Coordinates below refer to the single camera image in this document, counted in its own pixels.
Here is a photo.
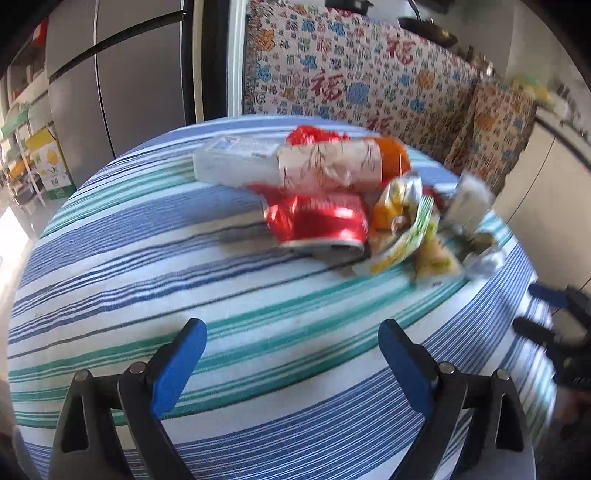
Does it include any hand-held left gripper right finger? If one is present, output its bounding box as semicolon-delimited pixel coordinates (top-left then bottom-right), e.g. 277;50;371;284
378;318;529;480

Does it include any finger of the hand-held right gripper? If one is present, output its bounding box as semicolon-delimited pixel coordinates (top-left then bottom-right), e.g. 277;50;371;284
512;316;561;347
529;282;573;315

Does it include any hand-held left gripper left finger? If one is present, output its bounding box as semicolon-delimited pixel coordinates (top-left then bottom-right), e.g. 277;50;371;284
48;318;208;480

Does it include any silver wrapper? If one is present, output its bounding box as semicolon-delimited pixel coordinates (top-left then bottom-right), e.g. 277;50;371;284
462;231;504;278

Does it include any yellow white snack wrapper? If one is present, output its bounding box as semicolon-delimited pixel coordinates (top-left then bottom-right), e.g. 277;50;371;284
411;231;465;282

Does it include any green white snack wrapper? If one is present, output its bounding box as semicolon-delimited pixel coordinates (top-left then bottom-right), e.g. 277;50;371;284
369;196;437;275

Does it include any yellow orange snack wrapper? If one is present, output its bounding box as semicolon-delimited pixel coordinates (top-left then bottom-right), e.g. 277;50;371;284
372;173;423;232

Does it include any red crushed can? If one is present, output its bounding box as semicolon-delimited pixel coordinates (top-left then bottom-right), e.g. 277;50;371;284
263;191;370;254

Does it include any orange crushed can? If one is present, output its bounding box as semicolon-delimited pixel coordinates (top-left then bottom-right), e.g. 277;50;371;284
374;136;411;178

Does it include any white plastic packet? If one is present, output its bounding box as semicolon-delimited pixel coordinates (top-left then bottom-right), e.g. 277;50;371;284
191;136;289;188

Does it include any leaf print paper packet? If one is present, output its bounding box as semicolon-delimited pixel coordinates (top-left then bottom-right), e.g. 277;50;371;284
276;137;384;190

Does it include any red plastic bag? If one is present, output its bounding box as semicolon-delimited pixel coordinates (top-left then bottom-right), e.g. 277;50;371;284
285;124;352;146

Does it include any striped tablecloth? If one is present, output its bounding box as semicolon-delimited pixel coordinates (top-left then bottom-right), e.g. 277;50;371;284
7;114;559;480

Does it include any white cabinet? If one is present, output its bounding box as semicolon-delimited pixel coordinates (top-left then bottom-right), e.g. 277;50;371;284
505;111;591;287

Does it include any yellow cardboard box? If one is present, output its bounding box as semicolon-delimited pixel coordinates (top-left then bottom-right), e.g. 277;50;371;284
25;127;77;200

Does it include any storage shelf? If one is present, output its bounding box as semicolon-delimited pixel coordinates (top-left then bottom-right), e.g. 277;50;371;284
0;18;51;217

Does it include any grey refrigerator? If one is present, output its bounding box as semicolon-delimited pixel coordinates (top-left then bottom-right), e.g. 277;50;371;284
44;0;195;162

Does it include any black frying pan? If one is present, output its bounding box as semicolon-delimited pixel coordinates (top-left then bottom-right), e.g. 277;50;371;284
398;16;458;47

